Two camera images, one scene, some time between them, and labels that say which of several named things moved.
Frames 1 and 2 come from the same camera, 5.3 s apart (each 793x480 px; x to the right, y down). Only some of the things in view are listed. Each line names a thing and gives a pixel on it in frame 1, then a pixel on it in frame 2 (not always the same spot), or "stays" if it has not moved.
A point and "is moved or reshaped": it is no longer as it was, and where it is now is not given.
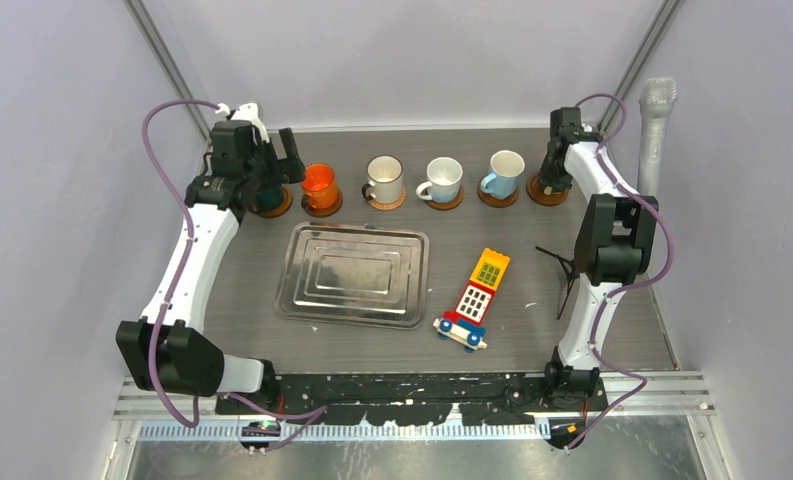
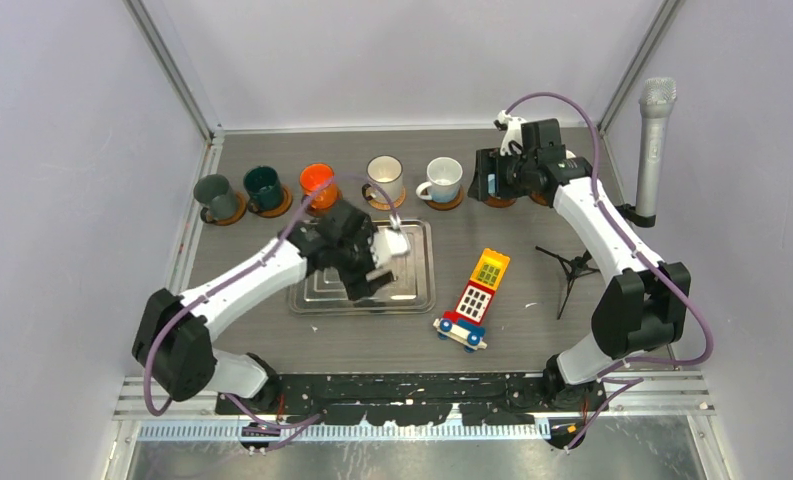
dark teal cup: x=269 y=198 stays
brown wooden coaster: x=444 y=206 stays
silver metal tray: x=355 y=275 is moved or reshaped
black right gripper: x=546 y=179 → x=490 y=161
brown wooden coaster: x=326 y=211 stays
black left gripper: x=289 y=168 → x=357 y=284
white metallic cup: x=384 y=179 stays
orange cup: x=319 y=185 stays
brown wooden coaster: x=493 y=201 stays
